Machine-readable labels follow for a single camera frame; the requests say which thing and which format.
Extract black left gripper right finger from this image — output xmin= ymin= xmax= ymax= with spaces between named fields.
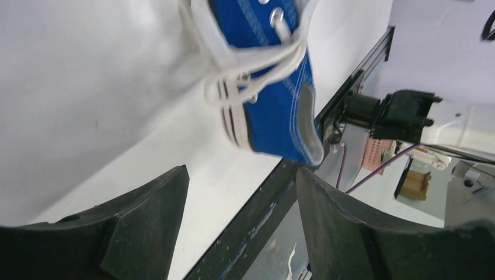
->
xmin=296 ymin=168 xmax=494 ymax=279

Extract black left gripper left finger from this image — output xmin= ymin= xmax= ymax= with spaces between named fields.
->
xmin=1 ymin=166 xmax=189 ymax=279

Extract blue canvas sneaker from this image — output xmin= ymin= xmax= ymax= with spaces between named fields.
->
xmin=185 ymin=0 xmax=325 ymax=167

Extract white shoelace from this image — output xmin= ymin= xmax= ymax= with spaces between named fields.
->
xmin=178 ymin=1 xmax=317 ymax=107

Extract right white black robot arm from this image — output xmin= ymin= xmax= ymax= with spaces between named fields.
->
xmin=339 ymin=90 xmax=494 ymax=165

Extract pink perforated board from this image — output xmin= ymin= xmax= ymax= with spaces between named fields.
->
xmin=361 ymin=138 xmax=396 ymax=171

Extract brown cardboard box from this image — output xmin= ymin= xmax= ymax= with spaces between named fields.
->
xmin=393 ymin=159 xmax=431 ymax=201

